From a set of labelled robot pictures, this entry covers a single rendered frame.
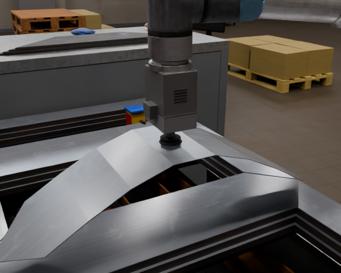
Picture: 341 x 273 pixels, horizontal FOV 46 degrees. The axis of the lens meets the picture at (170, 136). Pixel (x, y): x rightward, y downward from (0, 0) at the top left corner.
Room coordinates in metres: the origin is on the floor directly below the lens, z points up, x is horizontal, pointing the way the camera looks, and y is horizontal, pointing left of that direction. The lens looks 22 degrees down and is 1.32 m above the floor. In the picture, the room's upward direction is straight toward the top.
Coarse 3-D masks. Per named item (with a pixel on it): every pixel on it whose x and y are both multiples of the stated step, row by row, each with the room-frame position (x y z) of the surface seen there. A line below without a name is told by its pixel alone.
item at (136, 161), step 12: (132, 132) 0.74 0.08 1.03; (108, 144) 0.72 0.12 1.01; (120, 144) 0.70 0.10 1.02; (132, 144) 0.69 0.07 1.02; (144, 144) 0.68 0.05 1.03; (108, 156) 0.67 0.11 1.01; (120, 156) 0.66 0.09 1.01; (132, 156) 0.65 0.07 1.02; (144, 156) 0.64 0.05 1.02; (156, 156) 0.63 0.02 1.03; (120, 168) 0.62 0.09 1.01; (132, 168) 0.61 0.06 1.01; (144, 168) 0.60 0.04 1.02; (156, 168) 0.59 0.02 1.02; (132, 180) 0.58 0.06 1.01; (144, 180) 0.57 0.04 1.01
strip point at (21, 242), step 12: (24, 204) 0.64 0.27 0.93; (24, 216) 0.61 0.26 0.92; (12, 228) 0.59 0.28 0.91; (24, 228) 0.57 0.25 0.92; (12, 240) 0.56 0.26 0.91; (24, 240) 0.55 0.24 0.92; (36, 240) 0.53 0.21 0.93; (0, 252) 0.54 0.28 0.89; (12, 252) 0.53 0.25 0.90; (24, 252) 0.52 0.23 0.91; (36, 252) 0.51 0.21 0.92
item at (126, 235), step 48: (0, 144) 1.17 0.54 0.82; (0, 192) 0.85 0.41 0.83; (192, 192) 0.79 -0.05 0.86; (240, 192) 0.79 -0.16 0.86; (288, 192) 0.79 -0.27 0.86; (96, 240) 0.62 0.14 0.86; (144, 240) 0.62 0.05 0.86; (192, 240) 0.62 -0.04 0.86; (240, 240) 0.65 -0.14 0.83; (336, 240) 0.64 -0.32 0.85
